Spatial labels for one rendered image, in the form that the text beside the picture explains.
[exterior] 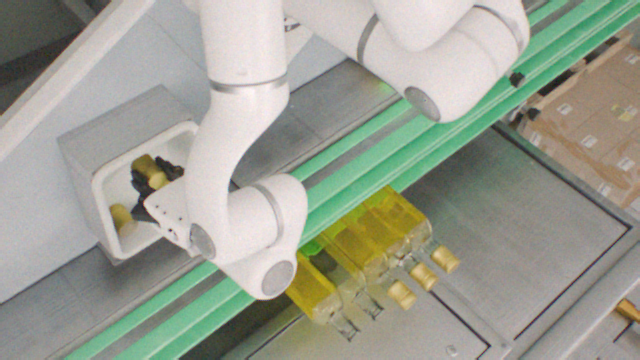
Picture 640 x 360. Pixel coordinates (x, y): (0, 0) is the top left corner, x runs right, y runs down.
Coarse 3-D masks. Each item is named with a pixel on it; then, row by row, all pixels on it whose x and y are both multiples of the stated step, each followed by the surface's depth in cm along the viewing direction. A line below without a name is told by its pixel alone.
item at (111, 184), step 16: (176, 128) 98; (192, 128) 100; (144, 144) 96; (160, 144) 98; (176, 144) 108; (128, 160) 95; (176, 160) 112; (96, 176) 94; (112, 176) 107; (128, 176) 109; (96, 192) 95; (112, 192) 109; (128, 192) 112; (128, 208) 114; (112, 224) 102; (144, 224) 113; (112, 240) 105; (128, 240) 111; (144, 240) 112; (128, 256) 110
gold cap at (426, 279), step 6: (420, 264) 125; (414, 270) 125; (420, 270) 124; (426, 270) 124; (414, 276) 125; (420, 276) 124; (426, 276) 124; (432, 276) 124; (420, 282) 124; (426, 282) 123; (432, 282) 123; (426, 288) 124
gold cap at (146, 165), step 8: (136, 160) 101; (144, 160) 101; (152, 160) 102; (136, 168) 101; (144, 168) 101; (152, 168) 100; (160, 168) 101; (144, 176) 100; (152, 176) 100; (160, 176) 101; (152, 184) 101; (160, 184) 102
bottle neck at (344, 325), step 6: (342, 312) 119; (336, 318) 118; (342, 318) 118; (348, 318) 119; (336, 324) 118; (342, 324) 118; (348, 324) 118; (354, 324) 118; (342, 330) 118; (348, 330) 117; (354, 330) 117; (360, 330) 118; (348, 336) 117; (354, 336) 119
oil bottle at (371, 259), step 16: (336, 224) 128; (352, 224) 128; (336, 240) 126; (352, 240) 126; (368, 240) 126; (352, 256) 124; (368, 256) 124; (384, 256) 124; (368, 272) 123; (384, 272) 124
